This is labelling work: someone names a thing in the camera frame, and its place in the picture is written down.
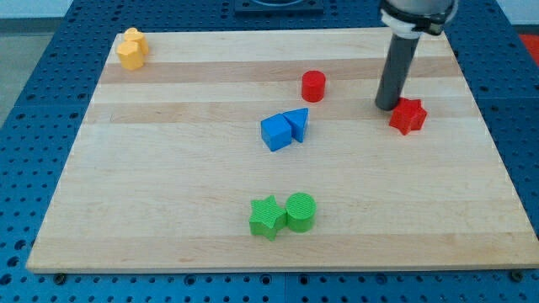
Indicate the yellow hexagon block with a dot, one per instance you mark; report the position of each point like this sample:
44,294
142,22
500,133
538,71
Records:
130,55

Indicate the wooden board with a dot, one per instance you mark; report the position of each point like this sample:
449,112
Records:
168,158

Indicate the green star block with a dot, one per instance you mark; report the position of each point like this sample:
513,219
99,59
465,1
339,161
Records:
267,218

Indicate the red cylinder block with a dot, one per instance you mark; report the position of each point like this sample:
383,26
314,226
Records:
313,86

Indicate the blue cube block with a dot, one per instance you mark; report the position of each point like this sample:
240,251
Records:
276,132

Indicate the green cylinder block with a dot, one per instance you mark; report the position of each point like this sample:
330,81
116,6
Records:
301,209

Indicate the red star block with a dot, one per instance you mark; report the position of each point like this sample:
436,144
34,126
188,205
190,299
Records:
408,115

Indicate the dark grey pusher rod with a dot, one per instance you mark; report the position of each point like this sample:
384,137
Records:
398,62

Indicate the blue triangle block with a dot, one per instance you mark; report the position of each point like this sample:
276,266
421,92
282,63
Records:
298,120

